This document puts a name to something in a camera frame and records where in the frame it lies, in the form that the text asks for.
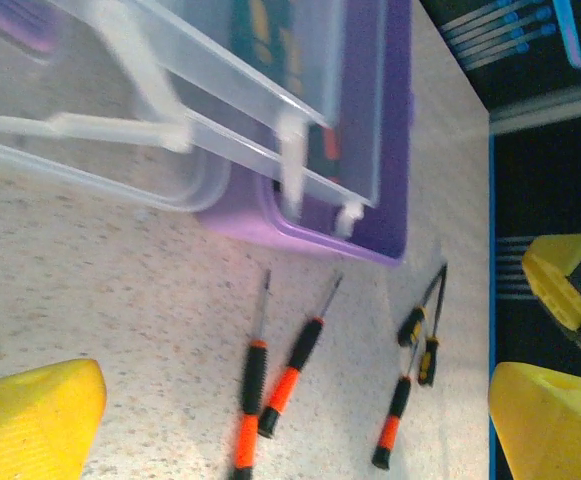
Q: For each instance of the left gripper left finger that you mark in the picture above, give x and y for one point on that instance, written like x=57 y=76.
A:
x=30 y=425

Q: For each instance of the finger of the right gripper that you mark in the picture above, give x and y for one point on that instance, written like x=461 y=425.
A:
x=555 y=290

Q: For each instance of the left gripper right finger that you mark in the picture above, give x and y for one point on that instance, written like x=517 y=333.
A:
x=555 y=425

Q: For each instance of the small orange black screwdriver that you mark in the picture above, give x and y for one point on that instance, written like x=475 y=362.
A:
x=300 y=350
x=252 y=370
x=392 y=415

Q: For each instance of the purple clear plastic toolbox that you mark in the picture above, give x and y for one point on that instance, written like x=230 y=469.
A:
x=370 y=225

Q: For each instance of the long yellow black screwdriver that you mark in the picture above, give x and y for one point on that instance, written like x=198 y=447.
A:
x=259 y=25

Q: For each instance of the blue printed back panel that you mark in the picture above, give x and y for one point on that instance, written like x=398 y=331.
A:
x=520 y=75

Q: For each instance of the right table side rail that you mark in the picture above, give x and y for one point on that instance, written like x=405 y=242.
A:
x=492 y=300

